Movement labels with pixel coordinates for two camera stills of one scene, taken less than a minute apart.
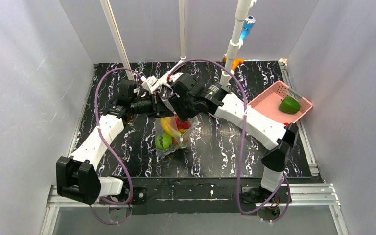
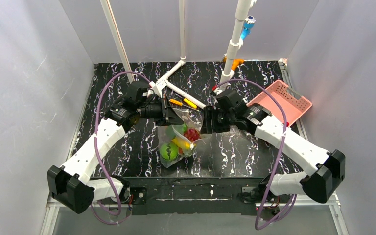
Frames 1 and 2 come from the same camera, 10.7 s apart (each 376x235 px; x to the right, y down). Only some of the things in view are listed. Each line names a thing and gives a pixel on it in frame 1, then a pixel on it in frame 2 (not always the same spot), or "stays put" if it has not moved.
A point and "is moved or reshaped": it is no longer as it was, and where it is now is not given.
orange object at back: x=236 y=62 stays put
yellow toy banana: x=165 y=122 → x=181 y=142
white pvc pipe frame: x=242 y=8 stays put
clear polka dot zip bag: x=171 y=134 is moved or reshaped
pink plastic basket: x=269 y=101 stays put
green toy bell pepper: x=289 y=105 → x=172 y=130
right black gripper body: x=177 y=105 → x=214 y=120
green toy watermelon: x=163 y=141 → x=168 y=151
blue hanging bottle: x=248 y=24 stays put
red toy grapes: x=183 y=125 → x=191 y=134
